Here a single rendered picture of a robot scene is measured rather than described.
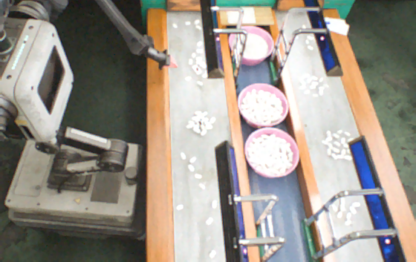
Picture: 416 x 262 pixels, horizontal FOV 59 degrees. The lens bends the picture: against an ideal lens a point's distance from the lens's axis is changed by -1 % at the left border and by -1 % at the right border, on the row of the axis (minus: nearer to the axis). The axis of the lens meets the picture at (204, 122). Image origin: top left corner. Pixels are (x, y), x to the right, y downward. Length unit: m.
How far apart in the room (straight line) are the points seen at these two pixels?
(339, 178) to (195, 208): 0.72
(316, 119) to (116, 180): 1.12
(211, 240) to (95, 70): 1.88
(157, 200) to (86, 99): 1.44
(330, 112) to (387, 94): 1.34
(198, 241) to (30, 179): 1.00
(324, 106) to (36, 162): 1.60
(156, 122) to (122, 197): 0.45
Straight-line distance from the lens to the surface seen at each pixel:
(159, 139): 1.81
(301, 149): 1.89
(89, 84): 3.02
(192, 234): 1.67
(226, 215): 1.34
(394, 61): 3.66
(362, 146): 1.60
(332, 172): 1.92
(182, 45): 2.21
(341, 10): 2.67
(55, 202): 2.09
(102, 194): 2.04
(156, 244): 1.64
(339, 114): 2.11
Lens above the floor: 2.36
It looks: 59 degrees down
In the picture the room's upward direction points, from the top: 7 degrees clockwise
